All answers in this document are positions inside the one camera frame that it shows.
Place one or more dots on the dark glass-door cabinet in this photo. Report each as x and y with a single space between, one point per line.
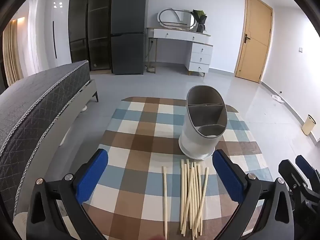
97 30

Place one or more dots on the checkered tablecloth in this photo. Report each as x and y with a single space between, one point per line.
140 140

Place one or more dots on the grey white utensil holder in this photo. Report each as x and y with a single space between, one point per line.
197 140

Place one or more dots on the dark grey quilted mattress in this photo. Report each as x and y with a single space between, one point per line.
32 97

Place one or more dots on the white wardrobe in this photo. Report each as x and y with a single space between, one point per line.
45 30

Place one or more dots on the wooden chopstick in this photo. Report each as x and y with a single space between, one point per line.
164 200

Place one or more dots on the oval vanity mirror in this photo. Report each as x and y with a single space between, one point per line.
190 21

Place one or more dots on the wooden door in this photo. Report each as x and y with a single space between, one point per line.
252 42

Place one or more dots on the white vanity desk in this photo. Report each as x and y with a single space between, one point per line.
200 55

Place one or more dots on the bunch of wooden chopsticks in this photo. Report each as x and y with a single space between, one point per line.
192 197

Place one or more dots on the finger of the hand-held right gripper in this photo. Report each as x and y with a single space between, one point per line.
305 166
290 172

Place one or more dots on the dark grey refrigerator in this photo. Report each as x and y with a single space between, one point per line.
127 47

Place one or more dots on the beige curtain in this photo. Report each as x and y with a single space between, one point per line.
12 55

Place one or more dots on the grey upholstered bed frame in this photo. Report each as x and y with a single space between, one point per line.
50 135

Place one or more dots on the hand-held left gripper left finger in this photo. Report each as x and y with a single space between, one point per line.
92 175

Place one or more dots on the white crumpled paper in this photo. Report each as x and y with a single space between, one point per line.
276 97

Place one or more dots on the cream trash bin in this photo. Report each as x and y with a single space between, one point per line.
308 126

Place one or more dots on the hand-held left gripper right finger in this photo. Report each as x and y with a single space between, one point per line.
226 175

